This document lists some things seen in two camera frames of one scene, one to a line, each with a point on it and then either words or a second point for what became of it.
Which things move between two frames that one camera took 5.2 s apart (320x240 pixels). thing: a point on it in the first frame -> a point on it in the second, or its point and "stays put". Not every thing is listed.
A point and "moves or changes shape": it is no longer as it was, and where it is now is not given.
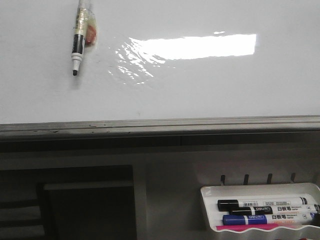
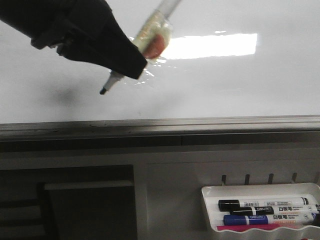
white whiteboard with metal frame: [160, 68] stays put
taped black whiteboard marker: [85, 33] moves or changes shape
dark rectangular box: [87, 211] stays put
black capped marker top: [237, 204] stays put
